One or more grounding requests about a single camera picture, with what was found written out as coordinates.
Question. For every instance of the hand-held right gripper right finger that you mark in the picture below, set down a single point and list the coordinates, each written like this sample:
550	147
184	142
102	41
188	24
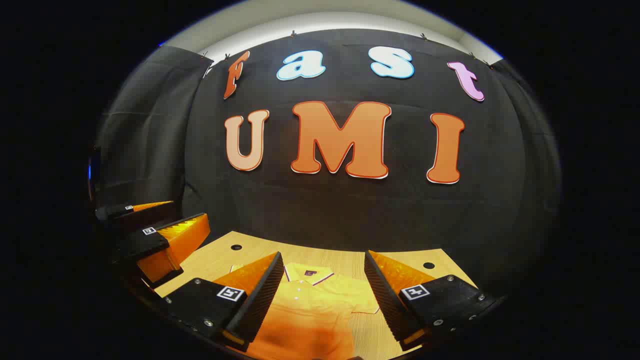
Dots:
387	305

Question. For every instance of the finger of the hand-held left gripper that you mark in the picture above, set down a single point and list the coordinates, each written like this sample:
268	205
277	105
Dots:
145	242
117	211

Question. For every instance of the orange T-shirt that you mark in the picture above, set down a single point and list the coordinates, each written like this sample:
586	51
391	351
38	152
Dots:
310	310

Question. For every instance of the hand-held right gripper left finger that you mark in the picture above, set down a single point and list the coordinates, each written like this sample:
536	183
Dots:
250	305

